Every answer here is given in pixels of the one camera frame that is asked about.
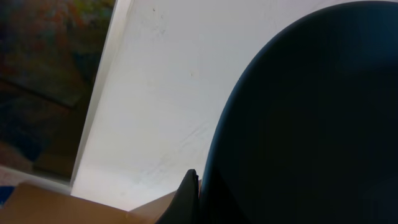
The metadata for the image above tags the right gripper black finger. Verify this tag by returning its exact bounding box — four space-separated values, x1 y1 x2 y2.
156 169 199 224

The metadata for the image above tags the brown cardboard box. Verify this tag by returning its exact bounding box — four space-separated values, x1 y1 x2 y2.
1 183 175 224

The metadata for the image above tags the dark blue plate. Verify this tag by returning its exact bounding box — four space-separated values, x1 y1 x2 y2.
198 1 397 223

